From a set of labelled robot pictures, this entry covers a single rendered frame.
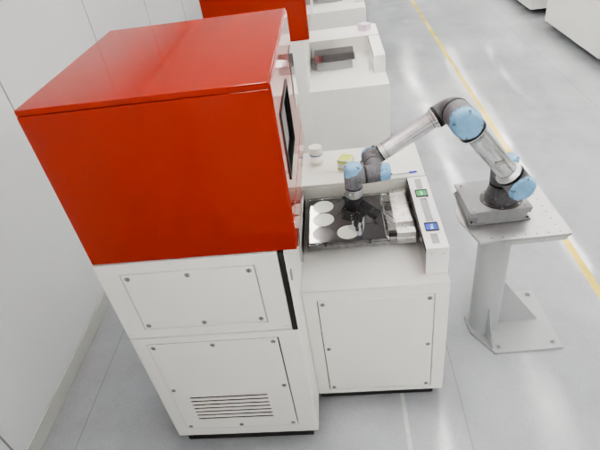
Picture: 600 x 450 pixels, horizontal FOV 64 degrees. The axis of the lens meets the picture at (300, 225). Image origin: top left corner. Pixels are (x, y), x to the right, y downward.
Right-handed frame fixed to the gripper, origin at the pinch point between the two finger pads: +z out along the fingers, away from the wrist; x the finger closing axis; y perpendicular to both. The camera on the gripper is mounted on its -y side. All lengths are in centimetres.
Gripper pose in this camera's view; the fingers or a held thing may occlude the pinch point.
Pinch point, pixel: (361, 233)
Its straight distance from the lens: 219.9
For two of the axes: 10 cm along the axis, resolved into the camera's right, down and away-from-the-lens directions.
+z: 1.3, 7.9, 6.0
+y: -8.4, -2.3, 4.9
